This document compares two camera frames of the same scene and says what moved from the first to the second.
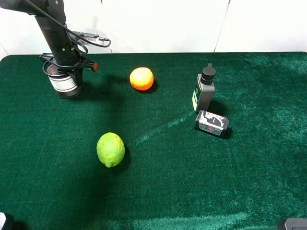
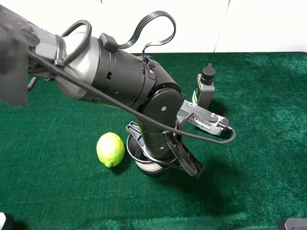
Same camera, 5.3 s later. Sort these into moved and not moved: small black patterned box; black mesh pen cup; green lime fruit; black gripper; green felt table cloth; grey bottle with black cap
Moved: black mesh pen cup; black gripper
Not moved: green felt table cloth; green lime fruit; small black patterned box; grey bottle with black cap
